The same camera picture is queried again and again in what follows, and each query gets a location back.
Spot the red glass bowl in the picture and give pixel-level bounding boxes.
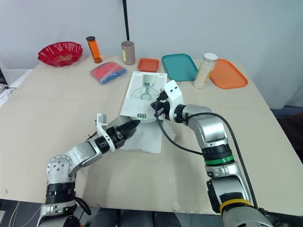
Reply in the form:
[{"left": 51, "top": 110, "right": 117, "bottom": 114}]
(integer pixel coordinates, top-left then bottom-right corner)
[{"left": 37, "top": 41, "right": 84, "bottom": 68}]

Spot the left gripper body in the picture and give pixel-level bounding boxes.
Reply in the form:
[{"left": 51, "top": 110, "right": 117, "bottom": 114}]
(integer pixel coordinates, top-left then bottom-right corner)
[{"left": 105, "top": 124, "right": 127, "bottom": 149}]

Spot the brown cup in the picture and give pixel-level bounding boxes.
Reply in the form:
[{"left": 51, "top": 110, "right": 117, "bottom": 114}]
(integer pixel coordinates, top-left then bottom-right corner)
[{"left": 121, "top": 41, "right": 136, "bottom": 66}]

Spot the orange tube with black cap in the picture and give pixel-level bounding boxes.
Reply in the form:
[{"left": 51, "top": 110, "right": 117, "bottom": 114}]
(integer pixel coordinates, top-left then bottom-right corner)
[{"left": 85, "top": 35, "right": 103, "bottom": 64}]

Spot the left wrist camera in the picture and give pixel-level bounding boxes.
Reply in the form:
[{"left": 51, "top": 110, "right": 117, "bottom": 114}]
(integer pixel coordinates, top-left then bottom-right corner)
[{"left": 95, "top": 113, "right": 117, "bottom": 152}]

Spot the teal tray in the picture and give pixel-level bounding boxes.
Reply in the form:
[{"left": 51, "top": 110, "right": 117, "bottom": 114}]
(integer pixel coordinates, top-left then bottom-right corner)
[{"left": 161, "top": 53, "right": 199, "bottom": 82}]

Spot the small orange tray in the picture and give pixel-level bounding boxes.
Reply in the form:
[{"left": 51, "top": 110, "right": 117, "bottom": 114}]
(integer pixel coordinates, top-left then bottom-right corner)
[{"left": 137, "top": 57, "right": 161, "bottom": 73}]

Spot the white fan box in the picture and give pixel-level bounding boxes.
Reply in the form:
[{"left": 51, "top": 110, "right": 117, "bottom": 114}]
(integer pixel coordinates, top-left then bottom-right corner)
[{"left": 113, "top": 71, "right": 178, "bottom": 155}]

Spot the large orange tray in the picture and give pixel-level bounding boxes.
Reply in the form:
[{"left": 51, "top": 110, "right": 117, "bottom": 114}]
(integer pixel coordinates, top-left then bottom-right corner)
[{"left": 209, "top": 58, "right": 249, "bottom": 90}]

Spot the robot body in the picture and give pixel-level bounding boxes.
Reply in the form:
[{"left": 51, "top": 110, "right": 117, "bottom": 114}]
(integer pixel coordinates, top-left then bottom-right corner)
[{"left": 63, "top": 207, "right": 224, "bottom": 227}]

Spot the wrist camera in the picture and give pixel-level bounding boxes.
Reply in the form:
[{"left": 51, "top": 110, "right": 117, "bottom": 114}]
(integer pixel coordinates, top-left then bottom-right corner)
[
  {"left": 162, "top": 79, "right": 185, "bottom": 119},
  {"left": 95, "top": 113, "right": 117, "bottom": 152}
]

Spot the black pole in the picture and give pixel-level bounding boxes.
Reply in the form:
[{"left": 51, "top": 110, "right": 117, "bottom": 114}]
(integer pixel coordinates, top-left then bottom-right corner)
[{"left": 122, "top": 0, "right": 131, "bottom": 42}]

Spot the clear jar of white beads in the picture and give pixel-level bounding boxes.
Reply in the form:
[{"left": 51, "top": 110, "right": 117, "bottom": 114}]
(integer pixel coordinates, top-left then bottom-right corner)
[{"left": 193, "top": 52, "right": 218, "bottom": 90}]

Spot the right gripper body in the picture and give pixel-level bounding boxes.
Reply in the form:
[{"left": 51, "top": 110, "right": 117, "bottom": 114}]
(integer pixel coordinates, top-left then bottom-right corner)
[{"left": 151, "top": 93, "right": 171, "bottom": 119}]

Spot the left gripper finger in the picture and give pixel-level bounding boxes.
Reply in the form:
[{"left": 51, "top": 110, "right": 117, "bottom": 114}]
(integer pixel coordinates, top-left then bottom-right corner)
[
  {"left": 117, "top": 120, "right": 142, "bottom": 131},
  {"left": 123, "top": 126, "right": 139, "bottom": 141}
]

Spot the red and blue pack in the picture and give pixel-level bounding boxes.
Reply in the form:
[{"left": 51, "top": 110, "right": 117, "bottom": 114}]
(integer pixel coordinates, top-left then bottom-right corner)
[{"left": 90, "top": 61, "right": 127, "bottom": 86}]

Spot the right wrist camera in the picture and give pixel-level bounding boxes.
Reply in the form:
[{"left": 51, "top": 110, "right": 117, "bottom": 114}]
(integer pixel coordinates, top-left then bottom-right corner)
[{"left": 162, "top": 79, "right": 185, "bottom": 119}]

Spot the black cable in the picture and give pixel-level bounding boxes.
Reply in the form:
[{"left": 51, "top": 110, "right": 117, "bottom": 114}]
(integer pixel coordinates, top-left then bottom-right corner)
[
  {"left": 74, "top": 195, "right": 92, "bottom": 216},
  {"left": 153, "top": 113, "right": 205, "bottom": 156},
  {"left": 186, "top": 112, "right": 259, "bottom": 210}
]

